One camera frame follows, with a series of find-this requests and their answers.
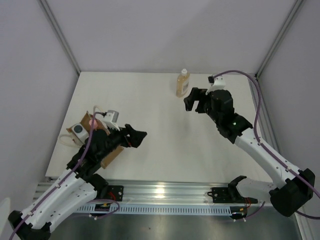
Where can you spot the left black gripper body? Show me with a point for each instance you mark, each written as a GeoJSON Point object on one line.
{"type": "Point", "coordinates": [115, 139]}

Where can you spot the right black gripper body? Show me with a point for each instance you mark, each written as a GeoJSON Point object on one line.
{"type": "Point", "coordinates": [207, 108]}

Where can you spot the pink cap amber bottle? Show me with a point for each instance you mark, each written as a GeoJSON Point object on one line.
{"type": "Point", "coordinates": [93, 124]}

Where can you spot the amber liquid bottle white cap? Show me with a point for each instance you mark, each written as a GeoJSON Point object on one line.
{"type": "Point", "coordinates": [182, 83]}

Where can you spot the white bottle grey cap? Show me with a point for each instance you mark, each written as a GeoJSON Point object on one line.
{"type": "Point", "coordinates": [79, 134]}

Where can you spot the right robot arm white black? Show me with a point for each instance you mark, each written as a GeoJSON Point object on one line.
{"type": "Point", "coordinates": [290, 187]}

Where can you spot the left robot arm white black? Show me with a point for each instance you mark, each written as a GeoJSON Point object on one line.
{"type": "Point", "coordinates": [78, 185]}

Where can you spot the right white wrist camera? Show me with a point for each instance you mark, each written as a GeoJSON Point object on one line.
{"type": "Point", "coordinates": [216, 83]}

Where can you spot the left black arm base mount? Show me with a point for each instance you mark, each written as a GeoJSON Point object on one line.
{"type": "Point", "coordinates": [112, 192]}

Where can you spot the right side aluminium rail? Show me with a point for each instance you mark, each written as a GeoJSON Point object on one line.
{"type": "Point", "coordinates": [264, 121]}

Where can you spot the aluminium mounting rail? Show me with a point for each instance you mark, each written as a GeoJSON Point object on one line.
{"type": "Point", "coordinates": [165, 193]}

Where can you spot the white slotted cable duct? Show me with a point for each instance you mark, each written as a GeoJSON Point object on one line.
{"type": "Point", "coordinates": [149, 209]}

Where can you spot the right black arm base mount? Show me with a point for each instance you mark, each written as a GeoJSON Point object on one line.
{"type": "Point", "coordinates": [229, 195]}

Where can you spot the right aluminium frame post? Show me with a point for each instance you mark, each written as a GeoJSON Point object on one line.
{"type": "Point", "coordinates": [280, 36]}

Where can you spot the aluminium frame post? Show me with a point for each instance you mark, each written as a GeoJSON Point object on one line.
{"type": "Point", "coordinates": [280, 36]}
{"type": "Point", "coordinates": [55, 26]}

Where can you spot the left aluminium frame post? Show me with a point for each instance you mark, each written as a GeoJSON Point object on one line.
{"type": "Point", "coordinates": [55, 26]}

